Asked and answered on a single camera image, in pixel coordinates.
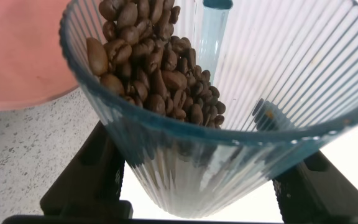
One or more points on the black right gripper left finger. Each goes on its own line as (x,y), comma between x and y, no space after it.
(89,183)

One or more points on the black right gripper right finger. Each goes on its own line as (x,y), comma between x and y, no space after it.
(322,196)

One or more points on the blue ribbed transparent cup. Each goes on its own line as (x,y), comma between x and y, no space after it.
(197,174)

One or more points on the brown coffee beans heap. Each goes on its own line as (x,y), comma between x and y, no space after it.
(154,62)

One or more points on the pink round bowl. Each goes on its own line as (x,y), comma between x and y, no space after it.
(17,56)

